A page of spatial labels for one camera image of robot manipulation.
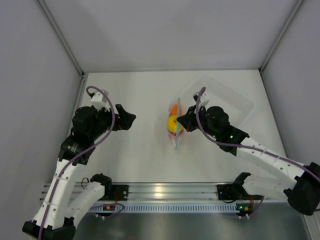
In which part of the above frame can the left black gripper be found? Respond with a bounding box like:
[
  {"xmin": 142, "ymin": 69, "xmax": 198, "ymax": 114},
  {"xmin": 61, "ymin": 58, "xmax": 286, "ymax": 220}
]
[{"xmin": 88, "ymin": 104, "xmax": 136, "ymax": 141}]

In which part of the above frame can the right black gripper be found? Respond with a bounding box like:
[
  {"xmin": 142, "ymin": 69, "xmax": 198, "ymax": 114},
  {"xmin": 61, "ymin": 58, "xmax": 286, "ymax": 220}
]
[{"xmin": 177, "ymin": 104, "xmax": 220, "ymax": 139}]

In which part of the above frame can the clear zip top bag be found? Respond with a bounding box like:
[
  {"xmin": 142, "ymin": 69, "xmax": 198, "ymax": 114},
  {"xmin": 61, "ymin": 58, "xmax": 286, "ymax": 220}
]
[{"xmin": 166, "ymin": 97, "xmax": 187, "ymax": 151}]

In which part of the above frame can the yellow fake apple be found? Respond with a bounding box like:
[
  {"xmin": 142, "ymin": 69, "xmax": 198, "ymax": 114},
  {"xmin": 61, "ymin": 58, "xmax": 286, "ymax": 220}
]
[{"xmin": 166, "ymin": 115, "xmax": 184, "ymax": 132}]

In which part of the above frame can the orange fake persimmon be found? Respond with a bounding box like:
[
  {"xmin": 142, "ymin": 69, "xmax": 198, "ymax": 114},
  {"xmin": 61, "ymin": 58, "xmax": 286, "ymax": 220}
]
[{"xmin": 169, "ymin": 104, "xmax": 178, "ymax": 117}]

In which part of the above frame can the red fake apple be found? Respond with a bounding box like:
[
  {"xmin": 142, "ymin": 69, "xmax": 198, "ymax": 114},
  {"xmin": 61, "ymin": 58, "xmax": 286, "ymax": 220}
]
[{"xmin": 168, "ymin": 129, "xmax": 185, "ymax": 138}]

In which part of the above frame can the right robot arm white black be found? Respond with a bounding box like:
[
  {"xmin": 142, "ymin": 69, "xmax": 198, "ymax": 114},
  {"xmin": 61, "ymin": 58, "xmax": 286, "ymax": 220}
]
[{"xmin": 177, "ymin": 106, "xmax": 320, "ymax": 216}]

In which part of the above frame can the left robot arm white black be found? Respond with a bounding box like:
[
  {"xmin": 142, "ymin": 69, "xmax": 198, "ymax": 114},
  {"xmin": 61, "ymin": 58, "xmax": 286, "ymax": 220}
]
[{"xmin": 22, "ymin": 104, "xmax": 136, "ymax": 240}]

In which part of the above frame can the white plastic basket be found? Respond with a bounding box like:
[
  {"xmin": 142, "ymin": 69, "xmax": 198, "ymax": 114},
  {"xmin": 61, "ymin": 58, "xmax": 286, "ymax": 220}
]
[{"xmin": 178, "ymin": 74, "xmax": 256, "ymax": 129}]

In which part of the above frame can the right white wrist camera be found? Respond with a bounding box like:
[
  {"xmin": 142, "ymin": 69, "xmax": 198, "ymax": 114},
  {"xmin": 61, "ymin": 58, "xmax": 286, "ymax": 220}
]
[{"xmin": 192, "ymin": 91, "xmax": 210, "ymax": 107}]

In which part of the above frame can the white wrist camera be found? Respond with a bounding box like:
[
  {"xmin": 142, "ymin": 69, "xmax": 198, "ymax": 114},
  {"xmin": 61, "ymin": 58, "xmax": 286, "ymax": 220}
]
[
  {"xmin": 192, "ymin": 91, "xmax": 210, "ymax": 107},
  {"xmin": 90, "ymin": 90, "xmax": 110, "ymax": 111}
]

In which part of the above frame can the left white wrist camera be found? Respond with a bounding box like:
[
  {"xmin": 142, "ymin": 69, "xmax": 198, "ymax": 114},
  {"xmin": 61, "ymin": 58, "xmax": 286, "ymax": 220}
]
[{"xmin": 90, "ymin": 90, "xmax": 110, "ymax": 111}]

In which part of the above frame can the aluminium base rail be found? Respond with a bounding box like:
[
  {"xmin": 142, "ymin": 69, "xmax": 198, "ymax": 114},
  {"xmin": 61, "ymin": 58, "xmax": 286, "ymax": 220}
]
[{"xmin": 39, "ymin": 181, "xmax": 291, "ymax": 202}]

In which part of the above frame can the white slotted cable duct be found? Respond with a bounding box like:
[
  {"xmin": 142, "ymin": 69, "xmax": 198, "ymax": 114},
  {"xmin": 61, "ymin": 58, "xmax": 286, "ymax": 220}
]
[{"xmin": 88, "ymin": 202, "xmax": 252, "ymax": 214}]

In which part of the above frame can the left aluminium frame post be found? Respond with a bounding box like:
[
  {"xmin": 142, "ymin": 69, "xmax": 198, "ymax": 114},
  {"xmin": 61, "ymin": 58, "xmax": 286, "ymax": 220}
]
[{"xmin": 36, "ymin": 0, "xmax": 84, "ymax": 76}]

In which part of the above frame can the aluminium frame post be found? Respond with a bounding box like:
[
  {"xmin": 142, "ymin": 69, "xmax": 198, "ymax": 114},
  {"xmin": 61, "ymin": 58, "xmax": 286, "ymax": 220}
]
[
  {"xmin": 258, "ymin": 0, "xmax": 307, "ymax": 73},
  {"xmin": 36, "ymin": 0, "xmax": 84, "ymax": 76}
]

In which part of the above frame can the right aluminium frame post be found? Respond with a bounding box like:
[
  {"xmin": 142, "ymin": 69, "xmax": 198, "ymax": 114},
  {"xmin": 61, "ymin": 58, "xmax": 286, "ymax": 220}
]
[{"xmin": 258, "ymin": 0, "xmax": 307, "ymax": 73}]

